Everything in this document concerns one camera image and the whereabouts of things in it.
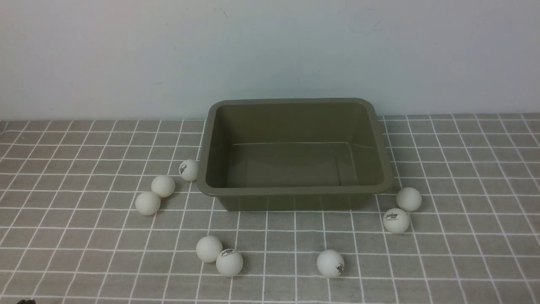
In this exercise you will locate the white ball with logo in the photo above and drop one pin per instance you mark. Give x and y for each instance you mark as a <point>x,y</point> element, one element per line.
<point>188,170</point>

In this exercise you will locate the plain white ball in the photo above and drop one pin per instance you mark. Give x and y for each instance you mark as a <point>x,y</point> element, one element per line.
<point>147,203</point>
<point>409,199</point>
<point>163,186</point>
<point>208,248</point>

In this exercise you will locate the olive green plastic bin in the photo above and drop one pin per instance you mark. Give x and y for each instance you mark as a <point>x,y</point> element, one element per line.
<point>294,154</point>

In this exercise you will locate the grey checked tablecloth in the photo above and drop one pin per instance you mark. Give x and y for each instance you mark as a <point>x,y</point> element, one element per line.
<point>70,233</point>

